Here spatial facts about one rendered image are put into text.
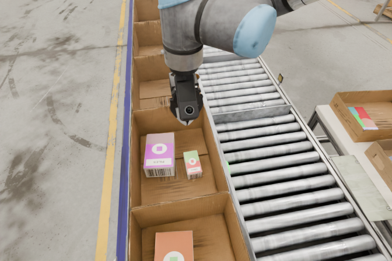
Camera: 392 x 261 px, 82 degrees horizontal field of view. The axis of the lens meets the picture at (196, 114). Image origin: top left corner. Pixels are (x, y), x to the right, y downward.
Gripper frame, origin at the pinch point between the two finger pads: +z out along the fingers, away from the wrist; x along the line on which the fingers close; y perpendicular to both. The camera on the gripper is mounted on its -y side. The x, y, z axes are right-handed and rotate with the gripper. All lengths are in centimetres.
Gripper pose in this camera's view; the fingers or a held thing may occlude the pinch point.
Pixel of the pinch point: (186, 123)
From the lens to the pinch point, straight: 67.2
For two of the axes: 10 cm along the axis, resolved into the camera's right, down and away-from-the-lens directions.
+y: -2.0, -7.1, 6.7
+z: -0.1, 6.8, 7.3
